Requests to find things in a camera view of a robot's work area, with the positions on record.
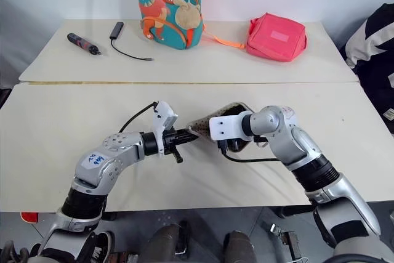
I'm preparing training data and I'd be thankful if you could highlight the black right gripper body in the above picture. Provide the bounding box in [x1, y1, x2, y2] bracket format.
[219, 139, 244, 153]

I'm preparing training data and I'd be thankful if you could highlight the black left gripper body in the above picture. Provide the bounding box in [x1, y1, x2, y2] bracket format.
[161, 129, 185, 164]

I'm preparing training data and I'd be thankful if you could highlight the grey checked fabric pouch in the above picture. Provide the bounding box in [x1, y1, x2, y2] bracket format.
[186, 101, 256, 153]

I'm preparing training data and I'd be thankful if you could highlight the black stand foot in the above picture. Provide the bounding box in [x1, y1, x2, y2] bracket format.
[175, 220, 190, 259]

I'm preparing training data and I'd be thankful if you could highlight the brown rounded shape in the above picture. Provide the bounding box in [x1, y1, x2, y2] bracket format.
[223, 230, 256, 263]
[147, 225, 182, 263]

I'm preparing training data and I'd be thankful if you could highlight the pink fabric pouch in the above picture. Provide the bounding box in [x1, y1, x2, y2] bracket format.
[245, 12, 308, 63]

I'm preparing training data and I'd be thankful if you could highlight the black sneaker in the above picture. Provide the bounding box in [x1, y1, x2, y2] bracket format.
[76, 231, 113, 263]

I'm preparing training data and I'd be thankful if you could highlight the teal dinosaur backpack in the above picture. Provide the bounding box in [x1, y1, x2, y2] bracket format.
[136, 0, 246, 51]

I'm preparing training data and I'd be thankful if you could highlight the black red electric screwdriver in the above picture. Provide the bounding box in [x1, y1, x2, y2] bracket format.
[66, 33, 102, 56]

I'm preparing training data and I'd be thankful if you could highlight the red object under table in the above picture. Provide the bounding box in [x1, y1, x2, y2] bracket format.
[20, 212, 39, 224]

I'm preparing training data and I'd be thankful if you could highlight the black and white jacket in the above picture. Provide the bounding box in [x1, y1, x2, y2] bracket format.
[344, 2, 394, 136]

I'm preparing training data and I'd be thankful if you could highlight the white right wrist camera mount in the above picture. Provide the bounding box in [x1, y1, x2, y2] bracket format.
[209, 114, 247, 140]

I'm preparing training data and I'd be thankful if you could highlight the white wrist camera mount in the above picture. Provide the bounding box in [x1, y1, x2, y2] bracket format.
[209, 114, 247, 140]
[152, 100, 179, 158]

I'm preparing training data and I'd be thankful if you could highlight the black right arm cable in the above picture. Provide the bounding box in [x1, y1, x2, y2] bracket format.
[219, 144, 281, 163]

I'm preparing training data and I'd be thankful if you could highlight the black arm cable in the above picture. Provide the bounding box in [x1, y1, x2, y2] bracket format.
[118, 101, 158, 133]
[219, 144, 281, 163]

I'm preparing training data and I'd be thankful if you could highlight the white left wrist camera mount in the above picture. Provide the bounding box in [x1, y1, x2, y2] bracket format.
[152, 100, 179, 158]

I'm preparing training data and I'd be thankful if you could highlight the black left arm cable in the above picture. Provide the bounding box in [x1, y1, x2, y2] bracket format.
[118, 101, 158, 133]

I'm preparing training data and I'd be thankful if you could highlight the grey floor hose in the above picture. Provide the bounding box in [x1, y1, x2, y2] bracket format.
[270, 232, 289, 263]

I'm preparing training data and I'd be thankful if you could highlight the beige plush keychain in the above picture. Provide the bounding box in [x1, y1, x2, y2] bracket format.
[175, 0, 203, 30]

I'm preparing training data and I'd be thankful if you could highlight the black metal floor bracket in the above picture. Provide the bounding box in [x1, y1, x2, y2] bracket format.
[284, 231, 304, 261]

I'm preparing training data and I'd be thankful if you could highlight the grey usb hub with cable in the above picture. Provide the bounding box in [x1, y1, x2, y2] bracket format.
[110, 22, 154, 62]

